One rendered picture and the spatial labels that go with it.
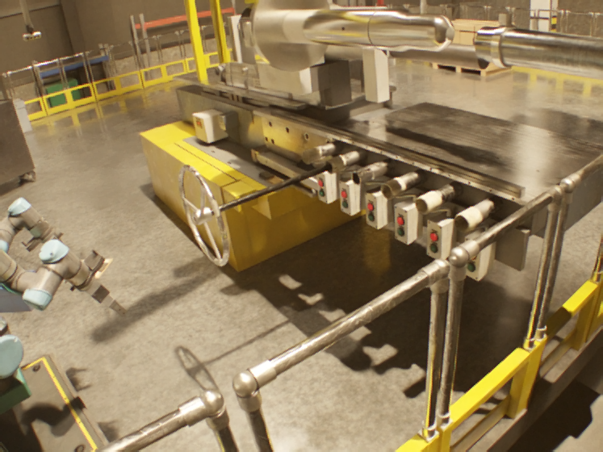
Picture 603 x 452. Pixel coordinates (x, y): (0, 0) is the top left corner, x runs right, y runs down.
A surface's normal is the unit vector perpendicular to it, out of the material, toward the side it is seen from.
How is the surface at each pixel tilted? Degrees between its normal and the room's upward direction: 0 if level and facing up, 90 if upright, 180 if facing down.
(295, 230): 90
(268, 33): 90
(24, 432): 0
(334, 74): 90
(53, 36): 90
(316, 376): 0
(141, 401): 0
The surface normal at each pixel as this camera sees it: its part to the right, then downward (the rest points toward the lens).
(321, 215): 0.59, 0.34
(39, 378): -0.10, -0.87
